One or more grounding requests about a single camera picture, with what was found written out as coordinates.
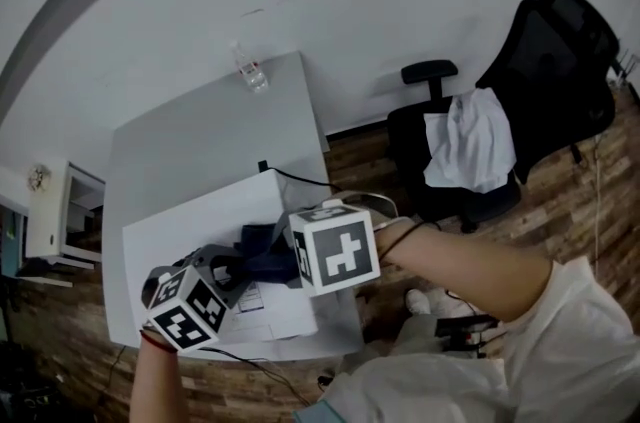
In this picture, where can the person's left forearm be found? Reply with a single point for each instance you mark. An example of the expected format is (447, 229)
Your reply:
(157, 386)

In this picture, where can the black router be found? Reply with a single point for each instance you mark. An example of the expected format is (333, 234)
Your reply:
(629, 71)

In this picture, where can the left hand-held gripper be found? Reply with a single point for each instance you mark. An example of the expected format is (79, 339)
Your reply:
(185, 311)

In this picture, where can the black office chair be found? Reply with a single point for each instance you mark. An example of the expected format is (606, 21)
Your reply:
(565, 76)

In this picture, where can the person's right forearm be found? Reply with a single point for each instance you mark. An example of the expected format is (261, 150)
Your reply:
(460, 271)

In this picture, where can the white microwave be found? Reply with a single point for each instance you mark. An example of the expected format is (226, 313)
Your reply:
(200, 221)

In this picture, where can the black battery pack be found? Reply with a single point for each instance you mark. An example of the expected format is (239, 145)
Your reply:
(460, 336)

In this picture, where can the small flower bouquet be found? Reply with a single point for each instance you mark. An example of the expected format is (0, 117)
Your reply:
(38, 176)

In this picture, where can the person's right white shoe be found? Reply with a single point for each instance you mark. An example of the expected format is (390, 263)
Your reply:
(417, 301)

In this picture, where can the white garment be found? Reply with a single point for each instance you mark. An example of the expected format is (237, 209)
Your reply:
(470, 146)

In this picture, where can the teal-edged badge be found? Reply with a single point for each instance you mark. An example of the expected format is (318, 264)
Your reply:
(317, 411)

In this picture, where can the dark blue cloth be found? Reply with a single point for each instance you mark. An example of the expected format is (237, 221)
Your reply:
(265, 256)

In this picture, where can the clear plastic water bottle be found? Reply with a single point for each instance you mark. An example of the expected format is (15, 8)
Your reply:
(252, 73)

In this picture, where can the white table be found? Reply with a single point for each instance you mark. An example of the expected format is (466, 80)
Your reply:
(200, 136)

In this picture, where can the white side desk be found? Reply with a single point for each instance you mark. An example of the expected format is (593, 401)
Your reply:
(45, 221)

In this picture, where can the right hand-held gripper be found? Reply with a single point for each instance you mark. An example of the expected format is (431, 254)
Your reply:
(340, 256)

